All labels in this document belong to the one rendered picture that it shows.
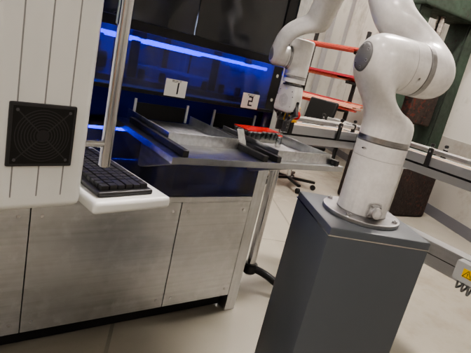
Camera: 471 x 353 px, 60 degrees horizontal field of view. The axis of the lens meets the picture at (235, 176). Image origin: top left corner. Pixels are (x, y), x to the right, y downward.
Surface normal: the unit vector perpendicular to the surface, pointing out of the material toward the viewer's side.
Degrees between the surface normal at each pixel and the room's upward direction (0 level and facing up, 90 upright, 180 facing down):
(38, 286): 90
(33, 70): 90
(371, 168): 90
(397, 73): 95
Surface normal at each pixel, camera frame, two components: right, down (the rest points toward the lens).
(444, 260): -0.80, -0.02
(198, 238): 0.56, 0.34
